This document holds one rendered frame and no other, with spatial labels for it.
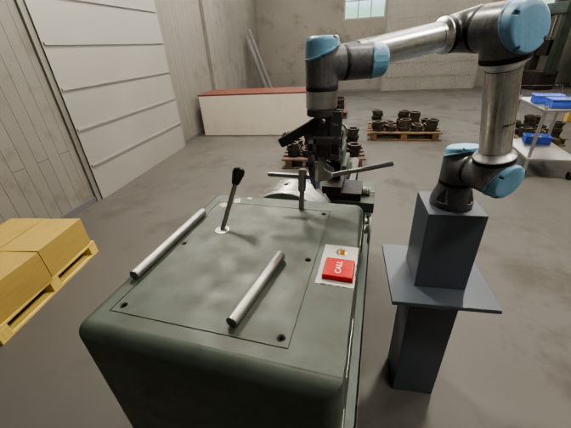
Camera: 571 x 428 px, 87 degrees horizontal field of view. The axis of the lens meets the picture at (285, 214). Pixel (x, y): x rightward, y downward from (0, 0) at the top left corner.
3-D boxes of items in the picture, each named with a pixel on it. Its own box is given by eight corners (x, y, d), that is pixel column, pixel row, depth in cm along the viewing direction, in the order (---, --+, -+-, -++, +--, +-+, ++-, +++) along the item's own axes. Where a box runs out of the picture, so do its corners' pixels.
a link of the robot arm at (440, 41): (472, 4, 88) (316, 39, 82) (505, -1, 79) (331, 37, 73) (466, 48, 94) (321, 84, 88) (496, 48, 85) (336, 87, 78)
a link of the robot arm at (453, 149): (457, 171, 118) (466, 137, 111) (485, 184, 106) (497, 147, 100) (431, 176, 115) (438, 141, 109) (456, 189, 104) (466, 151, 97)
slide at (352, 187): (360, 201, 158) (361, 194, 156) (282, 195, 170) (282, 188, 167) (362, 187, 173) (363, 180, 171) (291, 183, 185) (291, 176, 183)
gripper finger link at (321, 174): (330, 194, 79) (332, 161, 75) (309, 193, 81) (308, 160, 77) (332, 189, 82) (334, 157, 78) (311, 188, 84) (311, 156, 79)
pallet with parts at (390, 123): (443, 141, 540) (448, 115, 518) (367, 141, 566) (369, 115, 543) (432, 128, 616) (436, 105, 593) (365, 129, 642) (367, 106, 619)
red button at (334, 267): (352, 286, 59) (353, 278, 58) (321, 282, 61) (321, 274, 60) (354, 267, 64) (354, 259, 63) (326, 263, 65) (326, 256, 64)
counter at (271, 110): (217, 126, 743) (212, 89, 701) (318, 125, 699) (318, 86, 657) (204, 135, 673) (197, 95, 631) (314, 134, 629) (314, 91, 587)
